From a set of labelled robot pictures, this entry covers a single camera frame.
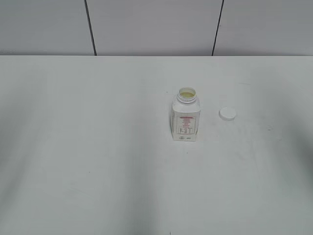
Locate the white square drink bottle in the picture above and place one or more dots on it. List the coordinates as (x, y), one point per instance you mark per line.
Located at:
(185, 115)

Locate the white screw cap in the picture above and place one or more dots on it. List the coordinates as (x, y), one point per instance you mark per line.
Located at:
(227, 113)

